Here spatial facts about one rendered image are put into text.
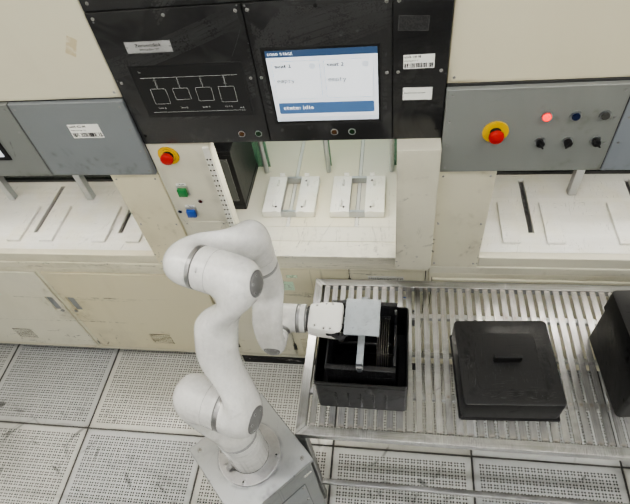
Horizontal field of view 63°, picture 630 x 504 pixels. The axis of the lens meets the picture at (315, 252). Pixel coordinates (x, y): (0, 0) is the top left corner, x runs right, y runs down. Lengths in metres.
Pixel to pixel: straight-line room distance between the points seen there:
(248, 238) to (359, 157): 1.17
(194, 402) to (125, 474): 1.39
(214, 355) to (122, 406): 1.67
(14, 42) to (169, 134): 0.44
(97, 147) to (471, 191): 1.16
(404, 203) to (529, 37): 0.56
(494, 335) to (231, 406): 0.87
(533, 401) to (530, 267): 0.53
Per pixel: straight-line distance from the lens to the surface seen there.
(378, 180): 2.10
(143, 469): 2.65
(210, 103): 1.50
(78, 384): 2.99
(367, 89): 1.39
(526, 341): 1.74
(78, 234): 2.35
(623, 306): 1.71
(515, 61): 1.40
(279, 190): 2.11
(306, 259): 1.91
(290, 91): 1.42
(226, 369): 1.22
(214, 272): 1.06
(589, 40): 1.42
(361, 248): 1.89
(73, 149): 1.79
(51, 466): 2.86
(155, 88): 1.52
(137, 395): 2.81
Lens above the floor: 2.32
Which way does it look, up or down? 50 degrees down
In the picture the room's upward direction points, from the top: 10 degrees counter-clockwise
